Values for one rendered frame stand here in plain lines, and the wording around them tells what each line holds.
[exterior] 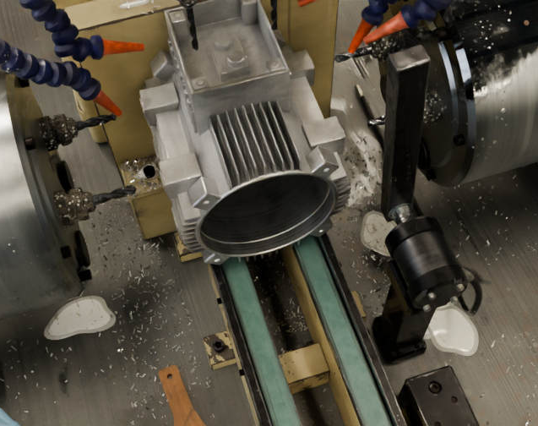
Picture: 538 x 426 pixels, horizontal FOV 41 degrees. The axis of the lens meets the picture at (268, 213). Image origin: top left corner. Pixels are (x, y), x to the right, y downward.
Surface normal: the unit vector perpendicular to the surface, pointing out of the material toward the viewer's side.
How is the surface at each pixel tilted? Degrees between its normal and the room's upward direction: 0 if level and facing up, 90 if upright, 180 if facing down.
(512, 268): 0
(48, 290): 88
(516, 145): 84
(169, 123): 0
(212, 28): 0
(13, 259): 66
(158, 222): 90
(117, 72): 90
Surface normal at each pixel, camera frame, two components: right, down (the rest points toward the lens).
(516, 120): 0.27, 0.53
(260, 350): -0.03, -0.51
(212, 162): -0.58, -0.26
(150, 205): 0.30, 0.82
